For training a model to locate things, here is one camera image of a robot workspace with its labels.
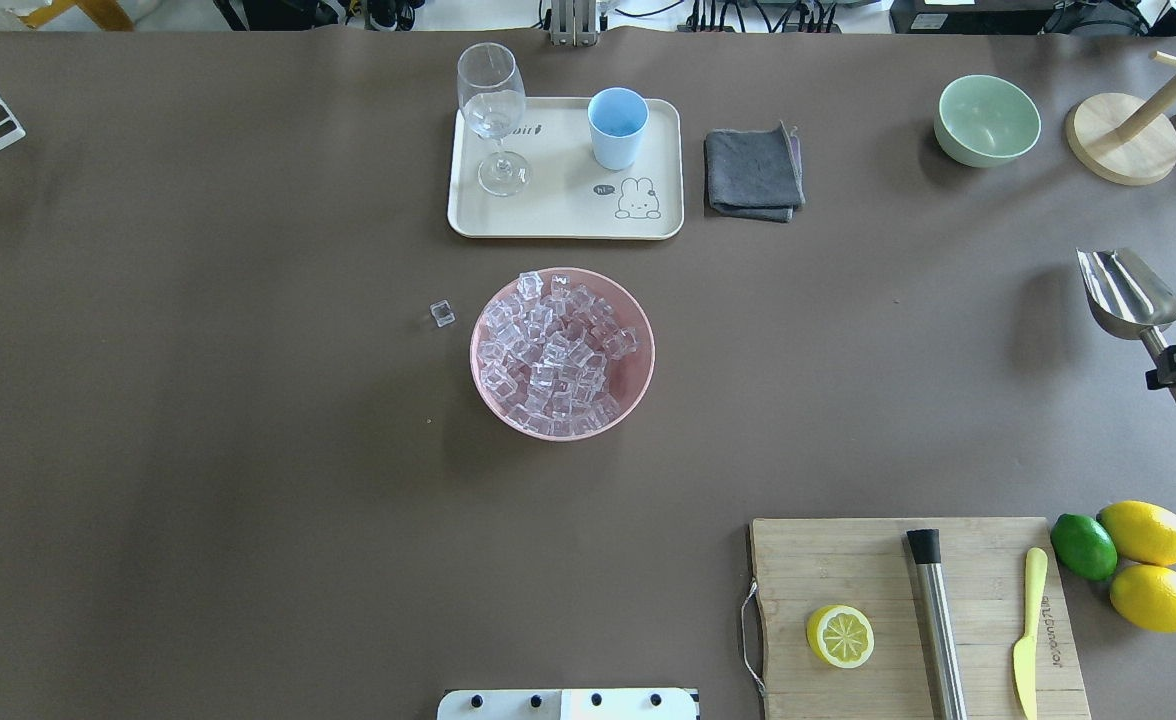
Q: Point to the metal ice scoop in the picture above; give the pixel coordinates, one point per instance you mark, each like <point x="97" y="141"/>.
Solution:
<point x="1127" y="298"/>

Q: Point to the pink bowl of ice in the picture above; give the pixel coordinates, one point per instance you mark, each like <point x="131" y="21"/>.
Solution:
<point x="562" y="354"/>

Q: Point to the wooden cup tree stand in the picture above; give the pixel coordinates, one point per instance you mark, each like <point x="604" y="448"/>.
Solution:
<point x="1123" y="138"/>

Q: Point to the light blue cup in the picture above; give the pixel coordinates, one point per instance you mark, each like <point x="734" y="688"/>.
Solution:
<point x="617" y="118"/>

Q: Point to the stray ice cube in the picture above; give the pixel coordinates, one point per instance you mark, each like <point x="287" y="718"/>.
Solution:
<point x="442" y="313"/>

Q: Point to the upper yellow lemon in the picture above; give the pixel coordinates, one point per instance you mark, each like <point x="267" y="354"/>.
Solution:
<point x="1141" y="531"/>

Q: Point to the yellow lemon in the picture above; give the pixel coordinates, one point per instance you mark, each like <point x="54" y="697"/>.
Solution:
<point x="1141" y="531"/>
<point x="1145" y="595"/>

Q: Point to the green lime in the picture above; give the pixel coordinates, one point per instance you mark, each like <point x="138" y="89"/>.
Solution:
<point x="1084" y="546"/>

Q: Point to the lower yellow lemon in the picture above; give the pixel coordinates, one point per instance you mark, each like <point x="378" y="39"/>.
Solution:
<point x="1145" y="595"/>

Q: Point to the yellow plastic knife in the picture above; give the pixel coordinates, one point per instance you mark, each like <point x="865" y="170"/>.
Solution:
<point x="1024" y="651"/>

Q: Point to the mint green bowl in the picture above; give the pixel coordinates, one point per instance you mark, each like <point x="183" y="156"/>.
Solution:
<point x="985" y="121"/>

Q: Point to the steel muddler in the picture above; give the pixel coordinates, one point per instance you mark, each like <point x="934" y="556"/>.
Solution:
<point x="924" y="545"/>

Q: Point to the half lemon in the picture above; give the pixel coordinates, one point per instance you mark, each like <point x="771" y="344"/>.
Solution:
<point x="840" y="635"/>

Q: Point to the bamboo cutting board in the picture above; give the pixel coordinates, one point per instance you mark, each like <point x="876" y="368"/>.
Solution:
<point x="801" y="565"/>

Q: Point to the grey folded cloth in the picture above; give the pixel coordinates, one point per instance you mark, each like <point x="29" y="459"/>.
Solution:
<point x="755" y="174"/>

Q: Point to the cream rabbit tray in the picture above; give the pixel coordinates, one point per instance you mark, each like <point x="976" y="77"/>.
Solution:
<point x="570" y="195"/>

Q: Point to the clear wine glass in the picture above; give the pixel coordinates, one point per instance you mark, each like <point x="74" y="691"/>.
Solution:
<point x="491" y="97"/>

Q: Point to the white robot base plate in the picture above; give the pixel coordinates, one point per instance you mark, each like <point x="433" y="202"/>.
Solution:
<point x="571" y="703"/>

